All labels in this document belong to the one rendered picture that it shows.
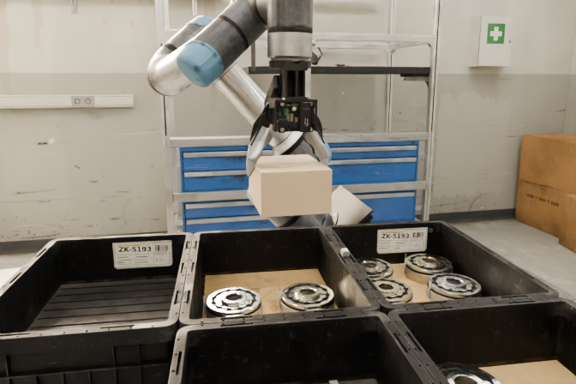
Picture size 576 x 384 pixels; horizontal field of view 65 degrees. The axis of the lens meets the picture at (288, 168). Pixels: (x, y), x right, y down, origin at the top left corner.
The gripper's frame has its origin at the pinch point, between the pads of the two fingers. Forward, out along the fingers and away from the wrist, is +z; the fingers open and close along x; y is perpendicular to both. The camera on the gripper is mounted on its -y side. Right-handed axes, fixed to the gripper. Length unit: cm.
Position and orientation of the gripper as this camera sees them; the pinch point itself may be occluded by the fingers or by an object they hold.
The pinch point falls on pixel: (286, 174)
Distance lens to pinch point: 81.6
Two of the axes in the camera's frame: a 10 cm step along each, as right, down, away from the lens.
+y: 2.0, 2.0, -9.6
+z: 0.0, 9.8, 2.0
